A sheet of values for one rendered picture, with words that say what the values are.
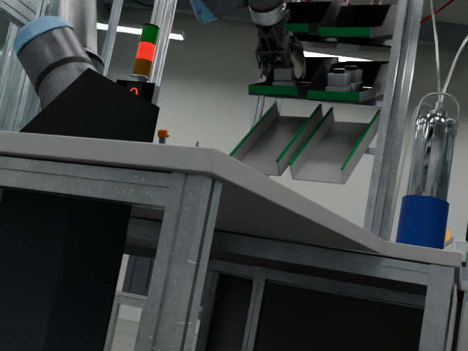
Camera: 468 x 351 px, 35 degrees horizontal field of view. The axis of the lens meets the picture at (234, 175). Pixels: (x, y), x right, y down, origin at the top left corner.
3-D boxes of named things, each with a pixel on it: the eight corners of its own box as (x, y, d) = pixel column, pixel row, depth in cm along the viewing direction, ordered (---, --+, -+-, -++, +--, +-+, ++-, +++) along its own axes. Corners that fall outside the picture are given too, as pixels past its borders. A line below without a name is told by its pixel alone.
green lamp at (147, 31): (152, 42, 214) (155, 25, 215) (136, 40, 215) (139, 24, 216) (159, 48, 219) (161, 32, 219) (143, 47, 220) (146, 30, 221)
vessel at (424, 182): (446, 199, 244) (462, 88, 250) (402, 193, 248) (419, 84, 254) (447, 206, 257) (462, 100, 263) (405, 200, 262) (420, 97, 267)
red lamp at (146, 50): (148, 58, 213) (152, 42, 214) (132, 56, 215) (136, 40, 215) (155, 64, 218) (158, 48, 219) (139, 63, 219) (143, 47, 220)
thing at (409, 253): (459, 267, 144) (462, 252, 145) (-152, 170, 191) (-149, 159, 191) (459, 301, 276) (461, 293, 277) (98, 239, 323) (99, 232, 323)
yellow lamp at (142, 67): (145, 74, 212) (148, 58, 213) (129, 73, 214) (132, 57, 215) (152, 81, 217) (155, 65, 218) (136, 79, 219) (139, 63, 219)
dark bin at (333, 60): (297, 97, 179) (297, 65, 177) (248, 95, 185) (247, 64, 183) (338, 84, 203) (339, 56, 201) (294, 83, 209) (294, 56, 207)
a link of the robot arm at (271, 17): (252, -10, 167) (288, -11, 165) (256, 6, 171) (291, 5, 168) (245, 12, 163) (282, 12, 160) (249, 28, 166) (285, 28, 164)
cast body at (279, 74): (290, 94, 181) (290, 65, 179) (272, 94, 182) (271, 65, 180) (297, 90, 188) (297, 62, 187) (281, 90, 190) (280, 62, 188)
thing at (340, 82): (342, 100, 176) (342, 69, 175) (324, 99, 178) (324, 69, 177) (354, 95, 183) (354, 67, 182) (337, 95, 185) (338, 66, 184)
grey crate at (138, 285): (232, 313, 370) (240, 266, 374) (118, 290, 390) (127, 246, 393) (254, 315, 410) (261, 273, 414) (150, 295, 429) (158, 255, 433)
